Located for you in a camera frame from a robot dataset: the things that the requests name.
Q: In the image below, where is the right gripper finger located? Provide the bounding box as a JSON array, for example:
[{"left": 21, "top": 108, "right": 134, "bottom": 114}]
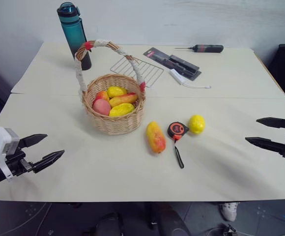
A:
[
  {"left": 245, "top": 137, "right": 285, "bottom": 156},
  {"left": 256, "top": 117, "right": 285, "bottom": 129}
]

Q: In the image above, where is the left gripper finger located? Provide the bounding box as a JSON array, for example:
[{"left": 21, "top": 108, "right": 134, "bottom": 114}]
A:
[
  {"left": 31, "top": 149, "right": 65, "bottom": 174},
  {"left": 18, "top": 134, "right": 48, "bottom": 149}
]

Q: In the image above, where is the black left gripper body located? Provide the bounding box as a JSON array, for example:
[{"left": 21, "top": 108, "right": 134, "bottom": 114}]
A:
[{"left": 5, "top": 147, "right": 34, "bottom": 177}]

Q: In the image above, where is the red orange small fruit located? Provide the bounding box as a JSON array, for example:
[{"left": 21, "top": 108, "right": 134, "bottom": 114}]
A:
[{"left": 94, "top": 90, "right": 110, "bottom": 102}]

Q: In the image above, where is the yellow lemon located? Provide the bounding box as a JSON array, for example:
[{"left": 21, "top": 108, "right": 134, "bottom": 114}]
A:
[
  {"left": 109, "top": 102, "right": 136, "bottom": 117},
  {"left": 107, "top": 86, "right": 128, "bottom": 98},
  {"left": 189, "top": 114, "right": 206, "bottom": 135}
]

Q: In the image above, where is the pink red peach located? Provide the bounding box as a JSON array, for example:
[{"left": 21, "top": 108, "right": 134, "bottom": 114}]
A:
[{"left": 92, "top": 98, "right": 112, "bottom": 116}]

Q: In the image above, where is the white shoe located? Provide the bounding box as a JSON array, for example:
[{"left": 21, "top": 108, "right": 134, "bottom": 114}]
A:
[{"left": 218, "top": 202, "right": 240, "bottom": 222}]

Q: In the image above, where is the orange black tape measure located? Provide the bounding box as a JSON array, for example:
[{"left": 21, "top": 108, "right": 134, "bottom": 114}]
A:
[{"left": 167, "top": 121, "right": 190, "bottom": 169}]

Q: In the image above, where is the orange yellow mango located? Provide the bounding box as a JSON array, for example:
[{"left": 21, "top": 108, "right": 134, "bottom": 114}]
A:
[{"left": 109, "top": 92, "right": 139, "bottom": 108}]

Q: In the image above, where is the black screwdriver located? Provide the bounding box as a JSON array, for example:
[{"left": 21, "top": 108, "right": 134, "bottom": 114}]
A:
[{"left": 174, "top": 44, "right": 224, "bottom": 54}]

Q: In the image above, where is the orange yellow papaya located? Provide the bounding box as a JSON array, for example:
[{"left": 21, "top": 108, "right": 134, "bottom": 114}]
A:
[{"left": 146, "top": 121, "right": 167, "bottom": 155}]

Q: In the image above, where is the black packaged tool set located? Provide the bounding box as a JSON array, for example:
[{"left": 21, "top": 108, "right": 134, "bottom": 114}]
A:
[{"left": 142, "top": 47, "right": 202, "bottom": 81}]

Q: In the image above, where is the teal water bottle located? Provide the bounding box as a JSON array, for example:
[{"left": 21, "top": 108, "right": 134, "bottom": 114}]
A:
[{"left": 57, "top": 1, "right": 92, "bottom": 71}]

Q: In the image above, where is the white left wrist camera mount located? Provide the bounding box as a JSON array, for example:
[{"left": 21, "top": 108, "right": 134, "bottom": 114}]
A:
[{"left": 0, "top": 126, "right": 21, "bottom": 182}]

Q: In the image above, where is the wicker basket with handle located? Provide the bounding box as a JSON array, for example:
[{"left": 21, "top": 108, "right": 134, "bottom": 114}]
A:
[{"left": 74, "top": 39, "right": 147, "bottom": 135}]

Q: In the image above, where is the white adapter with cable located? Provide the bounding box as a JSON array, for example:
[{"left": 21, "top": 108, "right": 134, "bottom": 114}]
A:
[{"left": 169, "top": 68, "right": 212, "bottom": 89}]

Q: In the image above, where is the metal wire rack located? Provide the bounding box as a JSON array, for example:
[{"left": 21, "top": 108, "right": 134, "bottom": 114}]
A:
[{"left": 110, "top": 58, "right": 165, "bottom": 88}]

